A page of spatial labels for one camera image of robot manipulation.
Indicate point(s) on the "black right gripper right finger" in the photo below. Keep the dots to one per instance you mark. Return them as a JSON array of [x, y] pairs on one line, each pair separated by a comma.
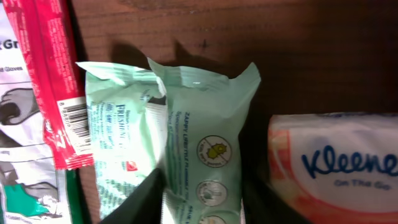
[[263, 206]]

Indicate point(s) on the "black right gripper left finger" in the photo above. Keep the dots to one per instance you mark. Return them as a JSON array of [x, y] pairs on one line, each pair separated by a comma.
[[144, 205]]

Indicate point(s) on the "orange Kleenex tissue pack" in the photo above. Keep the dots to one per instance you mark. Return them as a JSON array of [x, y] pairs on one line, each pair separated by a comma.
[[337, 167]]

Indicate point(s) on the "mint green wipes pack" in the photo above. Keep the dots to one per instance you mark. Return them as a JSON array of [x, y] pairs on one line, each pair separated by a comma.
[[183, 120]]

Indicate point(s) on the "green 3M gloves pack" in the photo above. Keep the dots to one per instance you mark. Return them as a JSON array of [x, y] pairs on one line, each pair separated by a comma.
[[32, 189]]

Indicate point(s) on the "red Nestle sachet stick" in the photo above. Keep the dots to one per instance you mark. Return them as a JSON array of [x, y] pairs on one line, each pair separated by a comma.
[[45, 35]]

